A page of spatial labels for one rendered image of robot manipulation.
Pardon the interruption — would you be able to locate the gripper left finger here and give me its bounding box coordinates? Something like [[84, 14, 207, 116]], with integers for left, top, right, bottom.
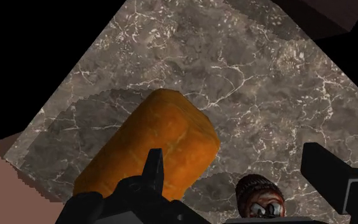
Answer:
[[55, 148, 211, 224]]

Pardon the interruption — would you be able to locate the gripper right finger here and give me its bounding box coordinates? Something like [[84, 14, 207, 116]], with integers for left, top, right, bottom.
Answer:
[[300, 142, 358, 224]]

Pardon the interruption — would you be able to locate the orange bread loaf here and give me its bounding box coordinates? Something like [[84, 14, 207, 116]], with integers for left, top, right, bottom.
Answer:
[[72, 88, 221, 201]]

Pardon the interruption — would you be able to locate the brown hatted head figure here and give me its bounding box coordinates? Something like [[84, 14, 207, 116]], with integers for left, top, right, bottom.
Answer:
[[235, 173, 286, 218]]

